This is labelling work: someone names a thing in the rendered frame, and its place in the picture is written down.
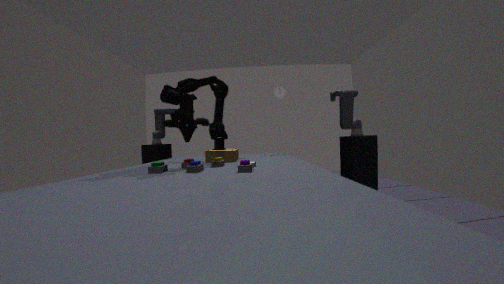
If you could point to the green button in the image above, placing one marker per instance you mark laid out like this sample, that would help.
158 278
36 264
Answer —
157 168

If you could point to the yellow button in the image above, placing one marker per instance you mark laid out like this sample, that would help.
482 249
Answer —
217 162

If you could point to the red button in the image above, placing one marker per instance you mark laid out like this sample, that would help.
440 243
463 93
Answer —
186 162

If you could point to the blue button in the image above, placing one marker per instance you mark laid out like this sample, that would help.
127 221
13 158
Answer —
195 166

